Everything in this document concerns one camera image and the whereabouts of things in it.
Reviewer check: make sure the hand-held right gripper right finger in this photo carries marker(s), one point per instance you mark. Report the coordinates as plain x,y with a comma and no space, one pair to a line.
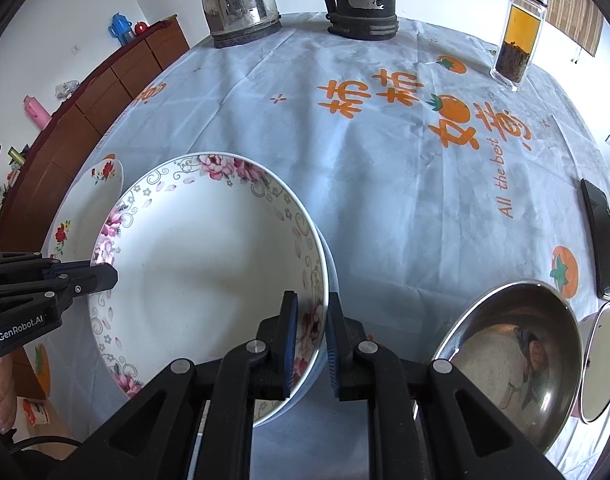
334,355

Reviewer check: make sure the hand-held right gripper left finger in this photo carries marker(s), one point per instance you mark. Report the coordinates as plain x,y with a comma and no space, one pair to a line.
291,342

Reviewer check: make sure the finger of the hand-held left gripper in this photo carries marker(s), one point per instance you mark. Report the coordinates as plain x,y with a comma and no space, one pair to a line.
97,279
65,269

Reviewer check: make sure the red flower white plate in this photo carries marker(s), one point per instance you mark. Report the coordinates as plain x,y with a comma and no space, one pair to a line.
85,210

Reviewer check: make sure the pink floral white plate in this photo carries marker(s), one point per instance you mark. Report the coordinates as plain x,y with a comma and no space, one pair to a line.
200,270

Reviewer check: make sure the white red printed packet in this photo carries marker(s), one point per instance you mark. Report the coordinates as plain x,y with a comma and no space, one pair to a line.
37,412

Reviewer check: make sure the pink bottle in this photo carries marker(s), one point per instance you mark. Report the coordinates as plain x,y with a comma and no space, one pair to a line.
37,112

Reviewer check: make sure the brown wooden cabinet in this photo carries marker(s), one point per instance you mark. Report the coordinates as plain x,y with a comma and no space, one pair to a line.
85,105

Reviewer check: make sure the stainless steel bowl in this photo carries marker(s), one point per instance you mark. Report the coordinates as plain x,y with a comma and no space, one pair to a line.
510,360

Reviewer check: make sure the clear plastic bag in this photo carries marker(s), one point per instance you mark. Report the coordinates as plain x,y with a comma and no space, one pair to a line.
67,88

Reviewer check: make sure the white orange printed tablecloth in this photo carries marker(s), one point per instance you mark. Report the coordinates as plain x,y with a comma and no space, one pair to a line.
385,170

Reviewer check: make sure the small red object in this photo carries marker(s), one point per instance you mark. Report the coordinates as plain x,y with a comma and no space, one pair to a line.
141,29

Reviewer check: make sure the white enamel bowl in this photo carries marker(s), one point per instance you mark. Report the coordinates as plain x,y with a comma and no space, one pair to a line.
602,360

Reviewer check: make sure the black smartphone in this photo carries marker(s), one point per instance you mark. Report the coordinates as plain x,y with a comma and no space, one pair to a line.
602,240

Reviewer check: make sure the stainless steel kettle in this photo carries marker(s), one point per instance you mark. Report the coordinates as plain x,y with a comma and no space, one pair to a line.
240,0

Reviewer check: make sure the glass tea bottle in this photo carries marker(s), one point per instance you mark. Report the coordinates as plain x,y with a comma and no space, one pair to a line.
517,30

